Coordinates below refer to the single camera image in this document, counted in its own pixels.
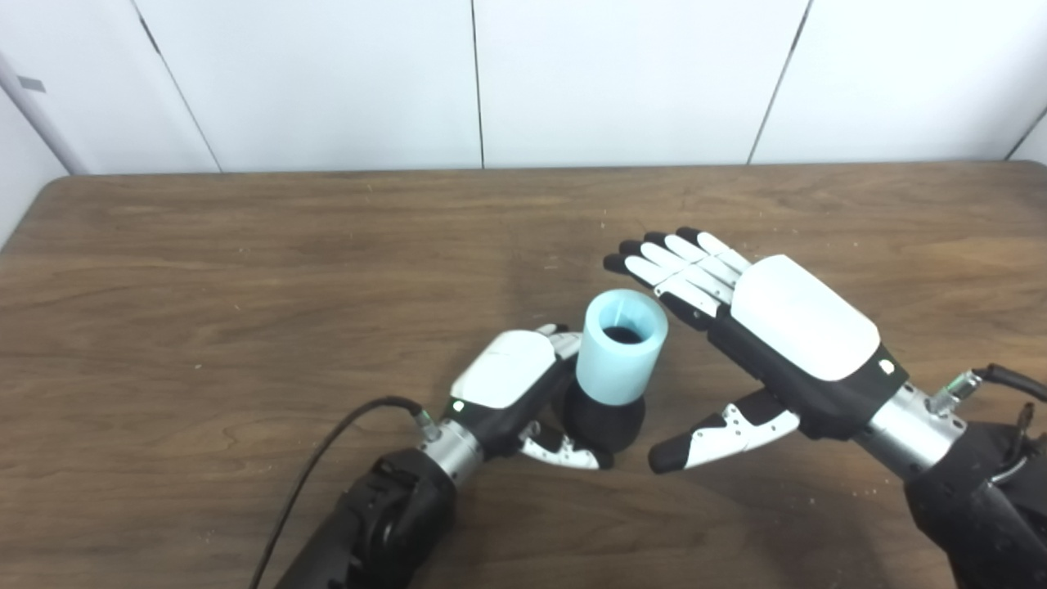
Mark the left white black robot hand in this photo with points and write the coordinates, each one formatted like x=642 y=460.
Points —
x=507 y=368

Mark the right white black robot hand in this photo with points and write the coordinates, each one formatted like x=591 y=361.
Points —
x=802 y=319

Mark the light blue cup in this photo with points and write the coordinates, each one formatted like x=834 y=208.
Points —
x=613 y=372

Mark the black cup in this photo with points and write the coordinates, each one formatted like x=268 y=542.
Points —
x=605 y=425

